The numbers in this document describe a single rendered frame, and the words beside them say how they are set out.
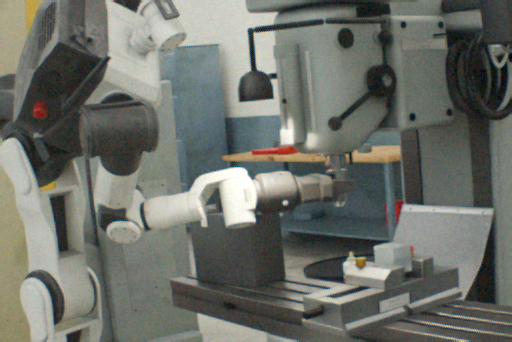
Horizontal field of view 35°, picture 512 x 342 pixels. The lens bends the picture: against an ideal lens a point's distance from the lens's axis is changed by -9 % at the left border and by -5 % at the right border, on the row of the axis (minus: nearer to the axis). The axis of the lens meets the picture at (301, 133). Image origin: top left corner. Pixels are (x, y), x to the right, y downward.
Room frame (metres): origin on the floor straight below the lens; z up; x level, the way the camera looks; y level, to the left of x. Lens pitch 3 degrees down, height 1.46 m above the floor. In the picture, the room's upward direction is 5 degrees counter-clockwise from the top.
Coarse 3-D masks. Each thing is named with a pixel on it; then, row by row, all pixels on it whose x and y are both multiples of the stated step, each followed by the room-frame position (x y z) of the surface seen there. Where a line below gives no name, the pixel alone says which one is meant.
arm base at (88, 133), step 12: (84, 108) 1.64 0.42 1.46; (96, 108) 1.67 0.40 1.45; (108, 108) 1.68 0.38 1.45; (84, 120) 1.60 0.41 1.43; (156, 120) 1.65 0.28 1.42; (84, 132) 1.61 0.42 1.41; (96, 132) 1.59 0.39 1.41; (156, 132) 1.64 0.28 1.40; (84, 144) 1.62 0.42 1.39; (96, 144) 1.59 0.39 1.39; (156, 144) 1.66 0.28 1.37
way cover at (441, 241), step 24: (408, 216) 2.23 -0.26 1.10; (432, 216) 2.17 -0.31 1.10; (456, 216) 2.11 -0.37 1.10; (480, 216) 2.05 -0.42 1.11; (408, 240) 2.20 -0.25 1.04; (432, 240) 2.14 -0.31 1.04; (456, 240) 2.07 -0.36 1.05; (480, 240) 2.02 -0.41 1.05; (456, 264) 2.04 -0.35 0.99; (480, 264) 1.98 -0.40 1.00
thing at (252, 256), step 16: (208, 208) 2.24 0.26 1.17; (192, 224) 2.26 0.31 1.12; (208, 224) 2.22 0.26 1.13; (224, 224) 2.18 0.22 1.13; (256, 224) 2.15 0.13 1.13; (272, 224) 2.19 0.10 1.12; (192, 240) 2.26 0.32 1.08; (208, 240) 2.22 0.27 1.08; (224, 240) 2.19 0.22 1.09; (240, 240) 2.15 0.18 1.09; (256, 240) 2.14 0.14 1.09; (272, 240) 2.19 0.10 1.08; (208, 256) 2.23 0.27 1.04; (224, 256) 2.19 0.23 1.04; (240, 256) 2.15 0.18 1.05; (256, 256) 2.14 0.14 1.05; (272, 256) 2.18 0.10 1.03; (208, 272) 2.23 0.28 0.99; (224, 272) 2.19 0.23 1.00; (240, 272) 2.16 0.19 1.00; (256, 272) 2.13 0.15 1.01; (272, 272) 2.18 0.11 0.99
